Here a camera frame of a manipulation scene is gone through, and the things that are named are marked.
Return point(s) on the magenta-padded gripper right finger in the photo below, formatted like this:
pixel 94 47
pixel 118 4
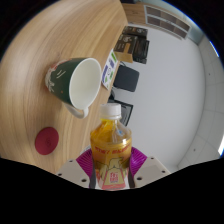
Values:
pixel 151 170

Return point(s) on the flat round red coaster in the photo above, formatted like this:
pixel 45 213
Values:
pixel 46 140

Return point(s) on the black carton box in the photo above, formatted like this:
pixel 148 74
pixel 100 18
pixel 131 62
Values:
pixel 140 50
pixel 135 31

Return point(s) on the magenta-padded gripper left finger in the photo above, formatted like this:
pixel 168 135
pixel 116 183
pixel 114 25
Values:
pixel 70 170

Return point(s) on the wooden shelf cabinet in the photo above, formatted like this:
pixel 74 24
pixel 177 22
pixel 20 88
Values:
pixel 160 18

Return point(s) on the brown cardboard box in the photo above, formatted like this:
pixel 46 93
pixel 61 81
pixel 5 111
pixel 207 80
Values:
pixel 122 50

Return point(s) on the white sticker sheet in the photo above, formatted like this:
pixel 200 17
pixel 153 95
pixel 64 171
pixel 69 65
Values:
pixel 109 70

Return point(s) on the black office chair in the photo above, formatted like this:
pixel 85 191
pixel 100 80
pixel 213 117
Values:
pixel 126 78

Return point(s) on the orange drink bottle white cap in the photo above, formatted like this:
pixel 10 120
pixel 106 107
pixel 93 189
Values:
pixel 111 146

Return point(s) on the green mug white inside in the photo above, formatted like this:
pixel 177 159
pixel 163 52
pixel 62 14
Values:
pixel 71 83

